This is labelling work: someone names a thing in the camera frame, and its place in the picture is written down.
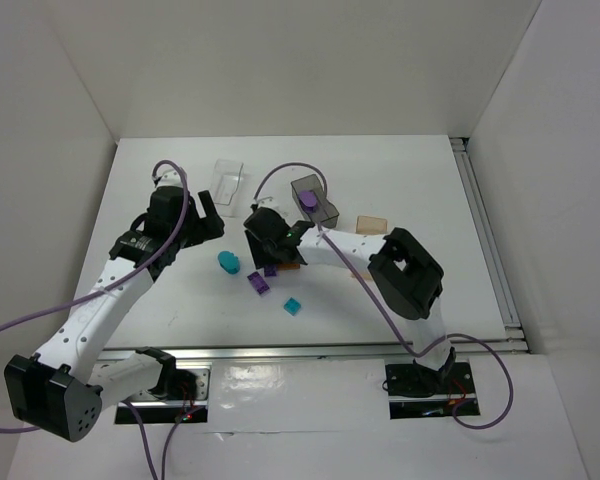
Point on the dark smoky plastic container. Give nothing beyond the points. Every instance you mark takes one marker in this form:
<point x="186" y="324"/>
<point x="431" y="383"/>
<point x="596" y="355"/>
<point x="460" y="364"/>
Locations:
<point x="327" y="214"/>

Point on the clear plastic container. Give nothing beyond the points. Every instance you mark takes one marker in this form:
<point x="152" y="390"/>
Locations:
<point x="225" y="184"/>

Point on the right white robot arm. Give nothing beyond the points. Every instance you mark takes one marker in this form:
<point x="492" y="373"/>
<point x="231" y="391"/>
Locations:
<point x="408" y="281"/>

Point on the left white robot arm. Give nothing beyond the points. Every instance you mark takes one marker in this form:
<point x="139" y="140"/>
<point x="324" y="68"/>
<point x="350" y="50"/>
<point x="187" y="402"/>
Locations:
<point x="60" y="388"/>

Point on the small teal lego brick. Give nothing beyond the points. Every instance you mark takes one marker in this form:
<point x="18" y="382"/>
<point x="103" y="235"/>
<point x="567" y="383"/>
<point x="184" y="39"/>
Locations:
<point x="292" y="306"/>

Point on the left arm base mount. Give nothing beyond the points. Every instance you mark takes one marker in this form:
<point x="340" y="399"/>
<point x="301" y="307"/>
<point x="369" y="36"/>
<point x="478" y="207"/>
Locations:
<point x="187" y="400"/>

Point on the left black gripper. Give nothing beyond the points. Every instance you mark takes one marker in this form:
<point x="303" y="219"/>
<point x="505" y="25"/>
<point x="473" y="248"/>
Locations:
<point x="202" y="226"/>

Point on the purple tall lego brick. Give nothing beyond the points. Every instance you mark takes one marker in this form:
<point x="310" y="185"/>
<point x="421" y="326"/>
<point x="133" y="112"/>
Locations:
<point x="270" y="271"/>

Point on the purple oval lego piece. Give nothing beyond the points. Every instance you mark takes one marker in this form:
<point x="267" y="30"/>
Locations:
<point x="308" y="200"/>

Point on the aluminium front rail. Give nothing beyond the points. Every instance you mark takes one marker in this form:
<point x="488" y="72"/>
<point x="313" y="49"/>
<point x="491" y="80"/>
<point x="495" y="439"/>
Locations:
<point x="266" y="353"/>

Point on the aluminium side rail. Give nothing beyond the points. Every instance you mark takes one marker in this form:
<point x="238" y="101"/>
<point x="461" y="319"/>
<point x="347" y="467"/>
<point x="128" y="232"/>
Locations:
<point x="515" y="334"/>

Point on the orange flat lego plate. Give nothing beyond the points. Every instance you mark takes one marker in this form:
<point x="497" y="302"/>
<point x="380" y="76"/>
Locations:
<point x="288" y="266"/>

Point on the orange translucent plastic container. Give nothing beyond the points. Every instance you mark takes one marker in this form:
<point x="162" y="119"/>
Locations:
<point x="369" y="225"/>

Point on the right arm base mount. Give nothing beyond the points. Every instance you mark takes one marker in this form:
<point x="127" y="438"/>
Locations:
<point x="410" y="397"/>

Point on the teal oval lego piece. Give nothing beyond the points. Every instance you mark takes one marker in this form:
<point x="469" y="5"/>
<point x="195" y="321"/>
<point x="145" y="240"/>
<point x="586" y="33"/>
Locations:
<point x="229" y="262"/>

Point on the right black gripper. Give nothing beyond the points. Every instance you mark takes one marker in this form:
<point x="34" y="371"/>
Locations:
<point x="259" y="245"/>

